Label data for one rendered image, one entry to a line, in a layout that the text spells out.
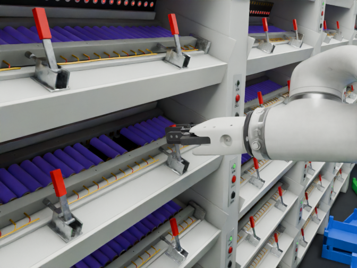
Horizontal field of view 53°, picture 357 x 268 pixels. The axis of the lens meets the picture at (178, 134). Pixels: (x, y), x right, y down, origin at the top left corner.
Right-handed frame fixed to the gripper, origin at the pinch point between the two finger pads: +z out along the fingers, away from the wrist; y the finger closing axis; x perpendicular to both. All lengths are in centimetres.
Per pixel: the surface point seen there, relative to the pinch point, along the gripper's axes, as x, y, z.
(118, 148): -0.9, -7.7, 8.5
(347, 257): -101, 134, -2
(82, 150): 0.5, -13.9, 10.9
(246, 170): -23, 46, 9
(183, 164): -5.7, -0.9, -0.7
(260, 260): -64, 61, 14
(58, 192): -1.1, -27.2, 0.7
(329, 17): 25, 156, 5
